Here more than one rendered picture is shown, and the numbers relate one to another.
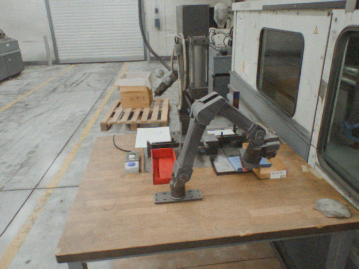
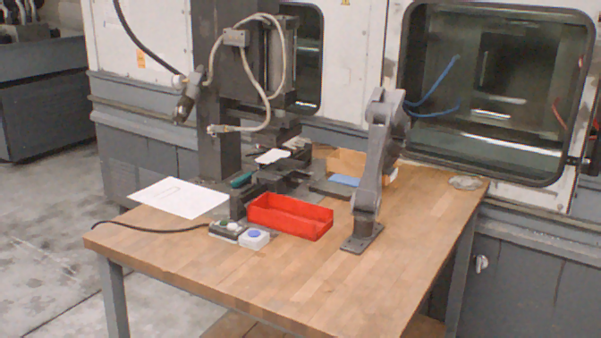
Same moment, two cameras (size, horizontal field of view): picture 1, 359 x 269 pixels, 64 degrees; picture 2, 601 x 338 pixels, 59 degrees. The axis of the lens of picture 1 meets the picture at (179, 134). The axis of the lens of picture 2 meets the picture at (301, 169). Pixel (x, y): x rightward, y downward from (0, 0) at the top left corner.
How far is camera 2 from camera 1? 1.34 m
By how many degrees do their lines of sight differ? 50
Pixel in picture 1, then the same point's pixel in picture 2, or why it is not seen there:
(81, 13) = not seen: outside the picture
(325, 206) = (462, 182)
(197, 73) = (289, 70)
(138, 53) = not seen: outside the picture
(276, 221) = (458, 210)
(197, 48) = (289, 33)
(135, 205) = (346, 268)
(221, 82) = (14, 98)
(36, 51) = not seen: outside the picture
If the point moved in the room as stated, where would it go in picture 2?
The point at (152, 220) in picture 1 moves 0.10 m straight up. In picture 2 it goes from (388, 267) to (392, 236)
